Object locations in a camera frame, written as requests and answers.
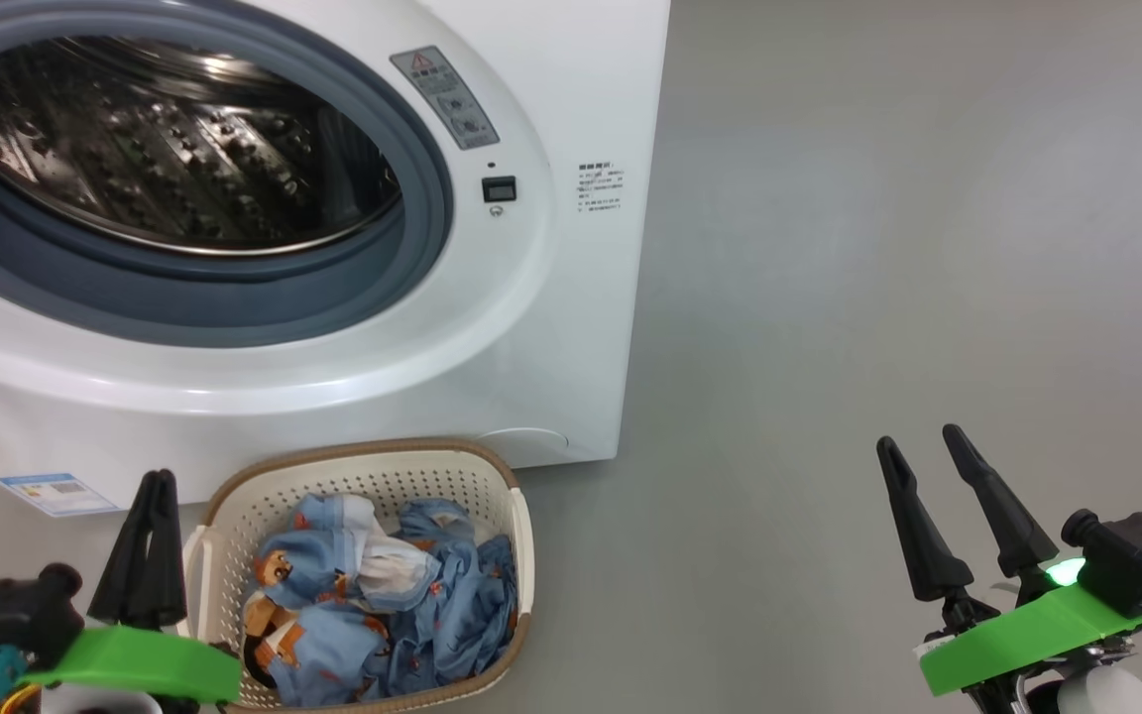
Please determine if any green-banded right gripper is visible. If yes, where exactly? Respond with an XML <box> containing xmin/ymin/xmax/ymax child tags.
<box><xmin>876</xmin><ymin>424</ymin><xmax>1142</xmax><ymax>700</ymax></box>

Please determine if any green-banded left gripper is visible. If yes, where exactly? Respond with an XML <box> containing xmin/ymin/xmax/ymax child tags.
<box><xmin>21</xmin><ymin>470</ymin><xmax>243</xmax><ymax>707</ymax></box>

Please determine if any blue garment with white lining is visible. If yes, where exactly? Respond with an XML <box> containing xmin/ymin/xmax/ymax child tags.
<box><xmin>242</xmin><ymin>494</ymin><xmax>443</xmax><ymax>707</ymax></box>

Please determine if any cream perforated laundry basket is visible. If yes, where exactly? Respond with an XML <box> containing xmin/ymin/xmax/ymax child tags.
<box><xmin>182</xmin><ymin>437</ymin><xmax>535</xmax><ymax>713</ymax></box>

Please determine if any white front-load washing machine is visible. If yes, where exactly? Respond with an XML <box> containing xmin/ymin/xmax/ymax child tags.
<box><xmin>0</xmin><ymin>0</ymin><xmax>673</xmax><ymax>517</ymax></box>

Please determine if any blue energy label sticker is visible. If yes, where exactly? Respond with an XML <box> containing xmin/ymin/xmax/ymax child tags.
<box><xmin>0</xmin><ymin>472</ymin><xmax>121</xmax><ymax>519</ymax></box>

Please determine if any round white filter cover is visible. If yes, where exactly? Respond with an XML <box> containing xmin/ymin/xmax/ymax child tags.
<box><xmin>477</xmin><ymin>426</ymin><xmax>569</xmax><ymax>467</ymax></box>

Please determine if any grey warning sticker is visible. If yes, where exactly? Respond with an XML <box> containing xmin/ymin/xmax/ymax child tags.
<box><xmin>391</xmin><ymin>45</ymin><xmax>501</xmax><ymax>152</ymax></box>

